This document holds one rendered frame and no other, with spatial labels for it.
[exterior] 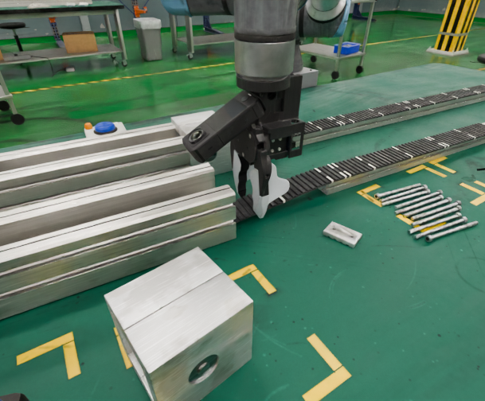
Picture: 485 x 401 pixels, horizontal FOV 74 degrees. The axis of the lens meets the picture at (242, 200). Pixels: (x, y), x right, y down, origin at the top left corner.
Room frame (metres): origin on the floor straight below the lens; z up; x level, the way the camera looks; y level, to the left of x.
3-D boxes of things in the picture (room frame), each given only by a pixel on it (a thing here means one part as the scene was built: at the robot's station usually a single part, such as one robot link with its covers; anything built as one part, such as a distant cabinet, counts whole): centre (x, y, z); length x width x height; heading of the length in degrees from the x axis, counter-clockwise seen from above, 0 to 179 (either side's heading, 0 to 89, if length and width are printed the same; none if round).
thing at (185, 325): (0.19, 0.06, 0.83); 0.11 x 0.10 x 0.10; 39
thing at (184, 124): (0.61, 0.09, 0.83); 0.12 x 0.09 x 0.10; 28
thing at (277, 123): (0.44, -0.03, 0.94); 0.09 x 0.08 x 0.12; 118
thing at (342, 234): (0.37, -0.15, 0.78); 0.05 x 0.03 x 0.01; 51
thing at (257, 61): (0.44, -0.03, 1.02); 0.08 x 0.08 x 0.05
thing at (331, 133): (0.89, -0.48, 0.79); 0.96 x 0.04 x 0.03; 118
